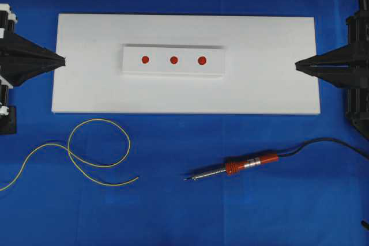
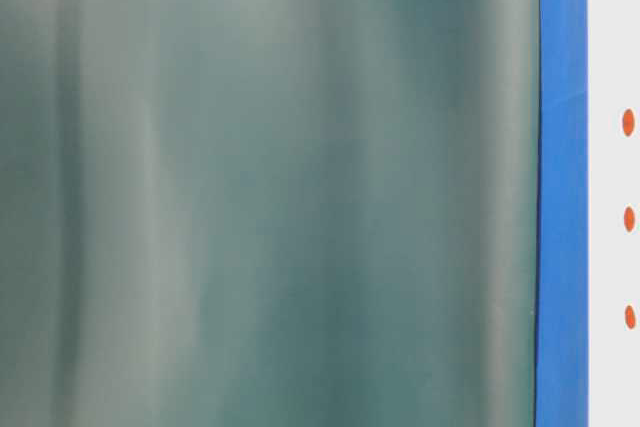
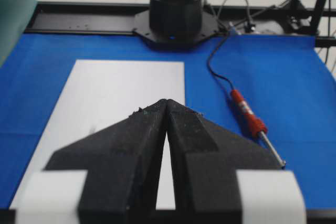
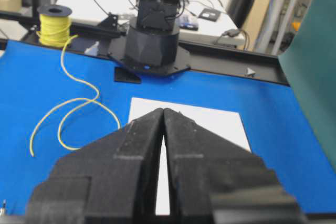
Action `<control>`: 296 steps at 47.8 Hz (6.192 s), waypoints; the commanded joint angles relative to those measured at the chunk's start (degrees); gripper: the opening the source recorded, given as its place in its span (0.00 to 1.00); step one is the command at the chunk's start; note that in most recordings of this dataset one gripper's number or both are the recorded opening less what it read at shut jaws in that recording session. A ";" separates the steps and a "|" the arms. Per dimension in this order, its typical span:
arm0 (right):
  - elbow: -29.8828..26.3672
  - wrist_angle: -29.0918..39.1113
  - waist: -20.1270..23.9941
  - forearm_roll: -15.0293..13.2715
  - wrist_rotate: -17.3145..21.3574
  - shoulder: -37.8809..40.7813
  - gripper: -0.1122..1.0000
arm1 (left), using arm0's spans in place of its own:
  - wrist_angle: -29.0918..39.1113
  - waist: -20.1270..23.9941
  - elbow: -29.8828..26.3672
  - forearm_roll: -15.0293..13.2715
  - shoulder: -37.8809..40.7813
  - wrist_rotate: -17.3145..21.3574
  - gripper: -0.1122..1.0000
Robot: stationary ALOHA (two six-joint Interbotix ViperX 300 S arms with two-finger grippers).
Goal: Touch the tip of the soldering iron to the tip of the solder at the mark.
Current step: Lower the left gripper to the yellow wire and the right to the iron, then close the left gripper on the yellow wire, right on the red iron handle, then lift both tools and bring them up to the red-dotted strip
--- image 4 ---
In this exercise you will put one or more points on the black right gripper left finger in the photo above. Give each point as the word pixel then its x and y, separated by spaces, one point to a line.
pixel 112 180

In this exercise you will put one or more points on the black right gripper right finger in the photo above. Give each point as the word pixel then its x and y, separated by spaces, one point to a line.
pixel 217 181

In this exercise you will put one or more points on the black solder spool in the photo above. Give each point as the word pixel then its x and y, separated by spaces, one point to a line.
pixel 54 25

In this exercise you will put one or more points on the white foam board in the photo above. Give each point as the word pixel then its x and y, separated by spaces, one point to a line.
pixel 227 124

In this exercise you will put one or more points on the green backdrop panel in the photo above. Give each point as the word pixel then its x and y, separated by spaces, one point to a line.
pixel 309 66

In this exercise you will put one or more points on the black aluminium frame rail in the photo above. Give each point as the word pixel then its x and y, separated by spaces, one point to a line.
pixel 194 56

